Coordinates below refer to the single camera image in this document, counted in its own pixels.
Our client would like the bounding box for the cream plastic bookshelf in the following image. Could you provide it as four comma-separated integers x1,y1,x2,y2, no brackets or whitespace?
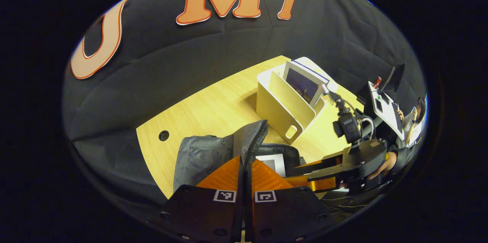
255,56,340,145

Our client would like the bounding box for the blue-cover book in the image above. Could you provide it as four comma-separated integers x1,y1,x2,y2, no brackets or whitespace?
283,59,331,109

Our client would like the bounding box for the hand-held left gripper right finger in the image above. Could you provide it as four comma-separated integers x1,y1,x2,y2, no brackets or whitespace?
244,158,338,243

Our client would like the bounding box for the white office desk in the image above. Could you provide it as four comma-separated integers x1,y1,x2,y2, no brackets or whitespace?
367,80,405,141

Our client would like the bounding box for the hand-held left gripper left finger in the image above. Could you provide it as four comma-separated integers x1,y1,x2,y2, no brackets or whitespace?
159,154,244,243

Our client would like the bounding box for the black computer monitor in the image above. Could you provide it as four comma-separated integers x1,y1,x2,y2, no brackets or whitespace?
379,63,406,95

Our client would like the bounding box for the dark grey schoolbag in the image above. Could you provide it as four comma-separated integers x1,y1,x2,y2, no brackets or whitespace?
173,119,302,200

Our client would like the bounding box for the black computer keyboard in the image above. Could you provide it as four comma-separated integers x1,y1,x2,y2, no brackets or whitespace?
392,102,404,131

